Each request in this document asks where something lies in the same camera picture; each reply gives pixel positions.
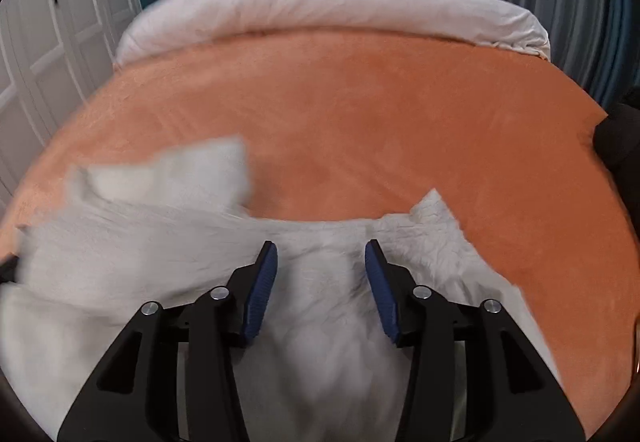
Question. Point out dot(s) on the white panelled wardrobe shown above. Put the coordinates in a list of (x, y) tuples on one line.
[(55, 22)]

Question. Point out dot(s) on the pink duvet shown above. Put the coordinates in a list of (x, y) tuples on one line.
[(325, 2)]

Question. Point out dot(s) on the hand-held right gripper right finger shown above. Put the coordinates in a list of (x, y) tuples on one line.
[(382, 294)]

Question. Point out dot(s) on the white quilted zip jacket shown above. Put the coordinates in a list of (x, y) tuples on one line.
[(320, 372)]

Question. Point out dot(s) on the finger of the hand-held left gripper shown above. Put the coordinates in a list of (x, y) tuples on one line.
[(7, 269)]

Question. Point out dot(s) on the orange plush blanket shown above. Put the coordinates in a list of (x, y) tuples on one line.
[(375, 122)]

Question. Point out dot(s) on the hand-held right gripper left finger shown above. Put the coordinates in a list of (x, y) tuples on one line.
[(259, 294)]

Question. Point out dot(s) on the dark cloth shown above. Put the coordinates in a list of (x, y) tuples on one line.
[(620, 137)]

